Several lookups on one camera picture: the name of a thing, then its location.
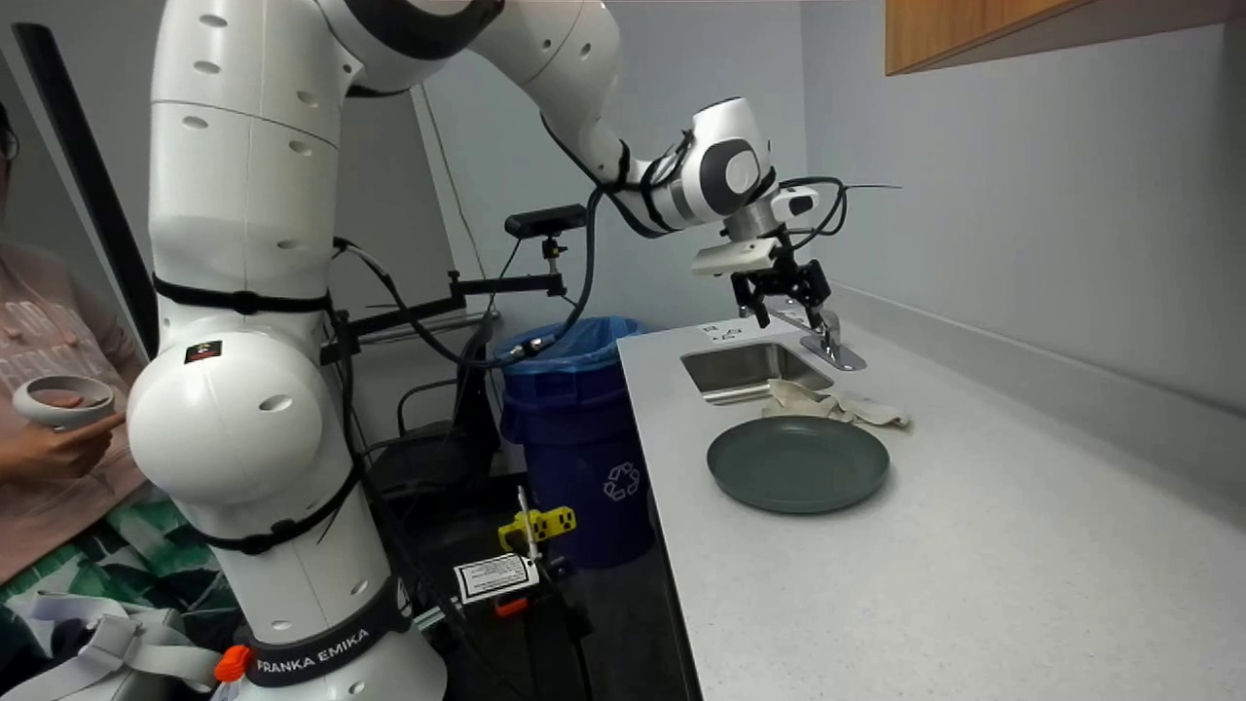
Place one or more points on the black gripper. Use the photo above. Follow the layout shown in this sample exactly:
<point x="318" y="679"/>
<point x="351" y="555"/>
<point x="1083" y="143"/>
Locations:
<point x="787" y="279"/>

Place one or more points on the white towel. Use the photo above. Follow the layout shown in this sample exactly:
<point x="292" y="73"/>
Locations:
<point x="833" y="405"/>

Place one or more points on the dark green plate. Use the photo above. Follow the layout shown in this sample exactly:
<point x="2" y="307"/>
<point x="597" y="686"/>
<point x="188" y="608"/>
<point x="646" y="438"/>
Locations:
<point x="798" y="466"/>

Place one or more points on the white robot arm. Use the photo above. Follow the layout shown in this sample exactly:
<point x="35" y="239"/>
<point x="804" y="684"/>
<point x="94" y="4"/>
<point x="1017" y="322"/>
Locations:
<point x="236" y="417"/>

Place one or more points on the chrome faucet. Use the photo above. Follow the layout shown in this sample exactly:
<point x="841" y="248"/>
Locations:
<point x="825" y="339"/>

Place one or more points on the steel sink basin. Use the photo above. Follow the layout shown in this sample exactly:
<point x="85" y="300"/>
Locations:
<point x="750" y="366"/>

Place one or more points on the blue recycling bin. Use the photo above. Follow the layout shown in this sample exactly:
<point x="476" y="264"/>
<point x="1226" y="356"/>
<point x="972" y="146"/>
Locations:
<point x="569" y="414"/>

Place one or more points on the yellow clamp with label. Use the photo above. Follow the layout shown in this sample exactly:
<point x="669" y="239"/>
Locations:
<point x="515" y="572"/>

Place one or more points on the person in pink shirt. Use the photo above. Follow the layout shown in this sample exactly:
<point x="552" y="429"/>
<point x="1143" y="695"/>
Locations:
<point x="55" y="479"/>

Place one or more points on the white controller in hand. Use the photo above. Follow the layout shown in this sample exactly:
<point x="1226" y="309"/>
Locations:
<point x="64" y="399"/>

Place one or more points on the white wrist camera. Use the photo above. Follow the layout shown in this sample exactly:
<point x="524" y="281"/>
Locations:
<point x="754" y="255"/>

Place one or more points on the black camera on stand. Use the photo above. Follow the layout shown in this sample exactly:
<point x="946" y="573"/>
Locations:
<point x="546" y="228"/>

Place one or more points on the wooden wall cabinet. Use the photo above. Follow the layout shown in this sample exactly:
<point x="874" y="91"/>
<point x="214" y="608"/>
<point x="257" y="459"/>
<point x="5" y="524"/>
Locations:
<point x="950" y="32"/>

